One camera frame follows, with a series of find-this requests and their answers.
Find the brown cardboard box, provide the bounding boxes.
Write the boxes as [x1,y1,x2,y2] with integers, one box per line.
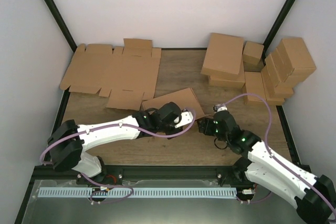
[141,88,205,120]

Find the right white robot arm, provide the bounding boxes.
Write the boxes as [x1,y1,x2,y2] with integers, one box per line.
[197,110,335,223]

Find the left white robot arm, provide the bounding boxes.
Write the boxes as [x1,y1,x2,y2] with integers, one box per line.
[47,102,193,184]

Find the middle folded cardboard box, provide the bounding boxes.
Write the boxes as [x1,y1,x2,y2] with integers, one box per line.
[242,72,266,105]

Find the low cardboard box stack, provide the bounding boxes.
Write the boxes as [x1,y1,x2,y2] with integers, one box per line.
[266,97,285,106]

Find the large folded cardboard box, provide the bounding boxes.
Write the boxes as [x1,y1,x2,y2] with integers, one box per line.
[201,33,244,80]

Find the small folded cardboard box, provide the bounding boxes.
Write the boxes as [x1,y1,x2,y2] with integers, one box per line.
[243,41,264,66]

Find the leaning folded cardboard box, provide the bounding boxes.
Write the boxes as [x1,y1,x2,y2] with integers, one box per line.
[261,49,294,99]

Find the tall folded cardboard box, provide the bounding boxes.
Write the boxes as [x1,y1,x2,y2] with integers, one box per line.
[276,37,316,80]

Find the flat cardboard sheet stack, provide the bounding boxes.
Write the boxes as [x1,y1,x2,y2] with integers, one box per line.
[59,38,162,110]

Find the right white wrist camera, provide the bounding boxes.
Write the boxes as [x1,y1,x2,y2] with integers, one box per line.
[213,104,227,113]

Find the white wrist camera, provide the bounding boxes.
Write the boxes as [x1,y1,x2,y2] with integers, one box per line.
[213,104,227,113]
[174,111,194,128]

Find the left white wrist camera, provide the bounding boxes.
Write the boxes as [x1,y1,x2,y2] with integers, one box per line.
[174,111,194,128]

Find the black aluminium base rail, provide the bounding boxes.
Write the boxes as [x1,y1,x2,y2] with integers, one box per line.
[34,165,250,183]

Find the light blue slotted cable duct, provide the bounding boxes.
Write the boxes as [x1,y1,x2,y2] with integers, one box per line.
[37,187,237,199]

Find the right black frame post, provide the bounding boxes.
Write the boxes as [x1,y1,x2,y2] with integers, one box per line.
[263,0,296,52]

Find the black frame post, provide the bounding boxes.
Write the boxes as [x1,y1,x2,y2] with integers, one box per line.
[263,0,296,52]
[44,0,77,52]

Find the left black frame post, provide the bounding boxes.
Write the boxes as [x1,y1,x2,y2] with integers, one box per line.
[44,0,77,52]

